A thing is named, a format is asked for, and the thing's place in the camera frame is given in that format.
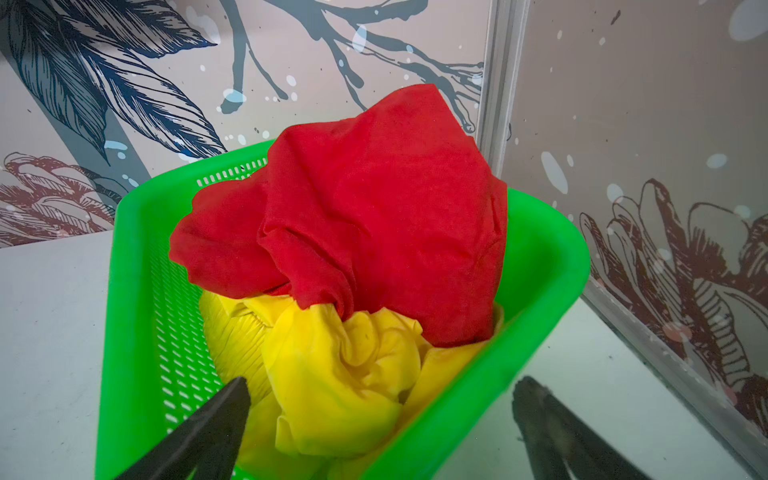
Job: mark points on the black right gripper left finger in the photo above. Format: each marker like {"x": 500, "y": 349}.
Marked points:
{"x": 205, "y": 446}

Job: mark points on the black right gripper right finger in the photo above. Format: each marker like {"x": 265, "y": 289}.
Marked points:
{"x": 559, "y": 444}

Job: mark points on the red shorts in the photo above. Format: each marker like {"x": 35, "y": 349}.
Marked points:
{"x": 395, "y": 208}

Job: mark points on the yellow shorts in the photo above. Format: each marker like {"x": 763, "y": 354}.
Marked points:
{"x": 327, "y": 395}

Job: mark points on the green plastic basket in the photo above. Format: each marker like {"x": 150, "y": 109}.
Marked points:
{"x": 157, "y": 369}

